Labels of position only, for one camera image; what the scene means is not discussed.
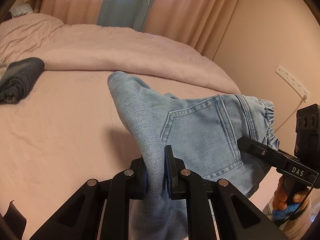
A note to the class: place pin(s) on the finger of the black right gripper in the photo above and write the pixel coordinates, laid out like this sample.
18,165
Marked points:
260,151

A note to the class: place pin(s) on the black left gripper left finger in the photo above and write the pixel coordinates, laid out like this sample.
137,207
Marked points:
138,182

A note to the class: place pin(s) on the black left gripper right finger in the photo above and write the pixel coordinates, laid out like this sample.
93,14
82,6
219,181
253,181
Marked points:
173,168

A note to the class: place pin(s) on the light blue denim pants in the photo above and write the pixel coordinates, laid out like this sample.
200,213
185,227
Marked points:
202,132

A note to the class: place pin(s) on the right hand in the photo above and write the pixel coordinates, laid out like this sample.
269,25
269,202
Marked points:
280,197

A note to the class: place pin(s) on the pink bed sheet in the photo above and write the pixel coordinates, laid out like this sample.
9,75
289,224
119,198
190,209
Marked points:
66,131

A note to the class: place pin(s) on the pink folded duvet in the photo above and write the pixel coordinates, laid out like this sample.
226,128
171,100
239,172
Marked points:
92,47

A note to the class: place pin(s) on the dark folded jeans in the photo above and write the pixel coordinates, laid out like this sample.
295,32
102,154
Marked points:
19,79

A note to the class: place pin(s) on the pink and blue curtain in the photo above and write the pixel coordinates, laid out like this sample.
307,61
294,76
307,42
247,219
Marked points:
200,24

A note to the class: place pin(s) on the plaid pillow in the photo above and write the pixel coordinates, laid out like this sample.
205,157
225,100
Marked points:
21,10

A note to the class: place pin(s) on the black camera box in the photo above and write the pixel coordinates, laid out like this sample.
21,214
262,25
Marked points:
307,132

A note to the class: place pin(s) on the white wall power strip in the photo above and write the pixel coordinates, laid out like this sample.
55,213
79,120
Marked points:
293,82

